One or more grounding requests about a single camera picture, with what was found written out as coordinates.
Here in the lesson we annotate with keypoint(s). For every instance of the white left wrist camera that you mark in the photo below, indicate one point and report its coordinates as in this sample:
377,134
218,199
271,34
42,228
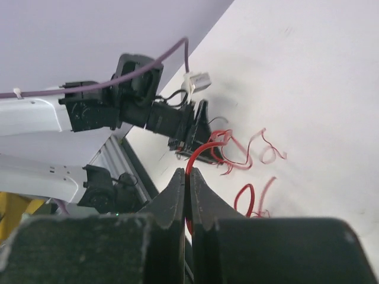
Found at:
195,82

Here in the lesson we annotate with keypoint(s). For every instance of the aluminium rail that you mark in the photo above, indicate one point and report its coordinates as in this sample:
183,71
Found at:
118,157

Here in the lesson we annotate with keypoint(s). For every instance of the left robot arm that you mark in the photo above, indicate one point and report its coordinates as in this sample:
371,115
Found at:
131,98

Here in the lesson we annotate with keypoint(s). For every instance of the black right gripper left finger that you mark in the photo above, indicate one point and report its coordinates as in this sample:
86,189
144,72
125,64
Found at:
143,247

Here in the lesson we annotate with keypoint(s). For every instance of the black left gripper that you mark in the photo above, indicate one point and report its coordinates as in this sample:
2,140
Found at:
177,124

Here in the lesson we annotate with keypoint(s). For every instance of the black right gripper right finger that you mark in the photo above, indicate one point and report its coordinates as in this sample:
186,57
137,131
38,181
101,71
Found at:
231,248

